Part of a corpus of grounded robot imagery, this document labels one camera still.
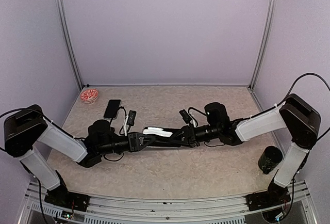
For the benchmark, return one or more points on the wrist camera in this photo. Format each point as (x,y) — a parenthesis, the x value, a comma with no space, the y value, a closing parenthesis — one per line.
(129,121)
(188,118)

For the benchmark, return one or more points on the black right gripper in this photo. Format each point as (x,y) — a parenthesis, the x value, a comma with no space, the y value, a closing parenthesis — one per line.
(190,137)

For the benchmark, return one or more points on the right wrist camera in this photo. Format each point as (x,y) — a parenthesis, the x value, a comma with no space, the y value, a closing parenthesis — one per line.
(188,118)

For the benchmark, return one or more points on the silver-edged phone black screen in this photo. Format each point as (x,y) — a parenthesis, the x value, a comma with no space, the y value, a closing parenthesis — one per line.
(167,129)

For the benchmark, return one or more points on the aluminium table edge rail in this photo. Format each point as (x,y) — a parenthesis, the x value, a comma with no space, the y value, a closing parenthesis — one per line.
(106,209)

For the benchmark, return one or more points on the clear magsafe phone case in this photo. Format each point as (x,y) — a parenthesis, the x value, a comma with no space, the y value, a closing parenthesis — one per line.
(156,131)

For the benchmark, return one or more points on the large black teal-edged phone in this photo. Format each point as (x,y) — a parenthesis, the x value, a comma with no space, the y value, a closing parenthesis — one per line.
(112,108)

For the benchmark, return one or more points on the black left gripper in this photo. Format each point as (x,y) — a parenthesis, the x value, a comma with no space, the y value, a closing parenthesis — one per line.
(134,143)

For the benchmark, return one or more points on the dark green cup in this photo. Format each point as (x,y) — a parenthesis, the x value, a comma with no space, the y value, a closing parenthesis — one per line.
(269,159)

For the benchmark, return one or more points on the aluminium frame post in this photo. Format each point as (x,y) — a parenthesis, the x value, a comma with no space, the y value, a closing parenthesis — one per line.
(263,45)
(68,44)

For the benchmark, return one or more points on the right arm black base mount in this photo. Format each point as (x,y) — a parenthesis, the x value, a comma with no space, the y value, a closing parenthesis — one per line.
(273,196)

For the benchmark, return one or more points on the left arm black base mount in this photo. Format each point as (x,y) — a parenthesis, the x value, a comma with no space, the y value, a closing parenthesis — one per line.
(62,197)

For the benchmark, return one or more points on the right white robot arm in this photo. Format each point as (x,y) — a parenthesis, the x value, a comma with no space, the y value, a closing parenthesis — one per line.
(292,115)

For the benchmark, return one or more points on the left aluminium frame post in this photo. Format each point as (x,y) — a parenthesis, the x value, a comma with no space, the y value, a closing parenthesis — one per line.
(68,44)

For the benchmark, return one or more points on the right aluminium frame post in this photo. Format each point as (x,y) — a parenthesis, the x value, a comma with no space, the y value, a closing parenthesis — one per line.
(263,45)

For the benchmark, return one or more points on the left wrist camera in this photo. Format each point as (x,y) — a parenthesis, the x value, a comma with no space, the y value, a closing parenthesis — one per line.
(129,121)

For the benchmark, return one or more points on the red patterned bowl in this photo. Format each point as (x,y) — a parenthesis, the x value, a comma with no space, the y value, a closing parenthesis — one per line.
(89,96)

